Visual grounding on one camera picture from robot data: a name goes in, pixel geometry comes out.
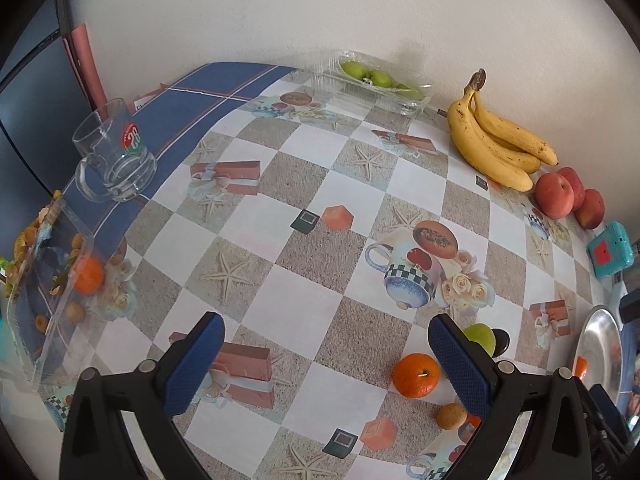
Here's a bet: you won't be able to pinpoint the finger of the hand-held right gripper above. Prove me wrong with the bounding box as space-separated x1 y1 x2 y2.
586 385 638 480

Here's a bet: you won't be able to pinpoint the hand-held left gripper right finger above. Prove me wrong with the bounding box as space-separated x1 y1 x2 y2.
428 314 601 480

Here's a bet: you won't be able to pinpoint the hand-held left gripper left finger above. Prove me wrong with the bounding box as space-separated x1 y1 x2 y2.
59 311 226 480

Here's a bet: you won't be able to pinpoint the small yellow-green fruit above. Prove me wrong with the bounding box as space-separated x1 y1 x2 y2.
462 323 497 358

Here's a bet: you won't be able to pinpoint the stainless steel bowl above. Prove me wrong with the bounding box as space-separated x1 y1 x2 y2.
575 305 632 417

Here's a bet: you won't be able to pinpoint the clear plastic tray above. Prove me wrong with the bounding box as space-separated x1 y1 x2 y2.
5 195 108 388

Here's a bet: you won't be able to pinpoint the dark purple plum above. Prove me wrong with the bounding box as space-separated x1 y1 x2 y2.
491 328 511 359

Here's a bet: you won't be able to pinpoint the patterned vinyl tablecloth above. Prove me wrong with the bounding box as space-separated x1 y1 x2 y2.
42 65 626 480

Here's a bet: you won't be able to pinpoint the teal toy box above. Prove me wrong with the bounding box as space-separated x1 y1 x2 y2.
586 221 636 279

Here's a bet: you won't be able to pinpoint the front red apple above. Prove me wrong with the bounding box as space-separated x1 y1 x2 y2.
535 171 575 220

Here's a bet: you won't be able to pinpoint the red apple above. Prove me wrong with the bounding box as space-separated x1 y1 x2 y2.
573 189 606 231
556 166 586 211
535 171 575 220

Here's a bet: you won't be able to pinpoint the clear glass mug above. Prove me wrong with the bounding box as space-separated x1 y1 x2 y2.
72 97 158 204

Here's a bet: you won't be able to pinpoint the yellow dried scraps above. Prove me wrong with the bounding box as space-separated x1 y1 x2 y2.
5 190 63 296

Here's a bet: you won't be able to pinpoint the bunch of yellow bananas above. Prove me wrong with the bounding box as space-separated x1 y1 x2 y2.
446 67 560 192

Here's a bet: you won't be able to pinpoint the blue checked cloth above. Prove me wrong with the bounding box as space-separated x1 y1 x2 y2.
10 62 283 356

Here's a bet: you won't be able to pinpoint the white paper sheet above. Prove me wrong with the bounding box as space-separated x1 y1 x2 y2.
127 82 171 113

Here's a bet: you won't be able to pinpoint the clear plastic clamshell container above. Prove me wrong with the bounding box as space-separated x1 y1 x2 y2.
306 51 433 117

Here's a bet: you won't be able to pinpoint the dark grey cabinet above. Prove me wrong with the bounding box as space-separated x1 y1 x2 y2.
0 0 83 211

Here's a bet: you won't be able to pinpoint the pink board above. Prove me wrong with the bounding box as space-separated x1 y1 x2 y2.
62 24 107 108

